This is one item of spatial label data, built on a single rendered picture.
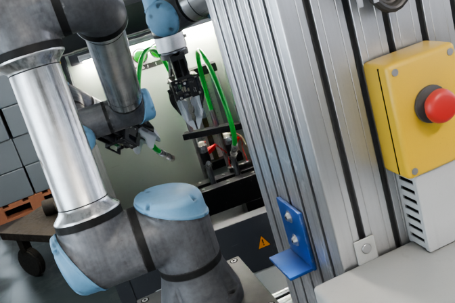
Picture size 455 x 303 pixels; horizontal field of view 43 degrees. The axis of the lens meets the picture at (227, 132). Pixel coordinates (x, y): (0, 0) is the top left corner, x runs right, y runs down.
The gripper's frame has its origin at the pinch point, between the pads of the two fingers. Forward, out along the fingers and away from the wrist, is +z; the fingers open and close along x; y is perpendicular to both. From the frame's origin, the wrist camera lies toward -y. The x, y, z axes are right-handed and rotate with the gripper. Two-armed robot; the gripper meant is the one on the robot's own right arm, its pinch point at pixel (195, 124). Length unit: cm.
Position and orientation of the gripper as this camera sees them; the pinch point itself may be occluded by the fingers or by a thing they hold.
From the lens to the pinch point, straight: 153.2
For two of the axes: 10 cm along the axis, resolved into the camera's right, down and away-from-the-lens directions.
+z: 2.7, 9.2, 2.8
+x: 9.4, -3.2, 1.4
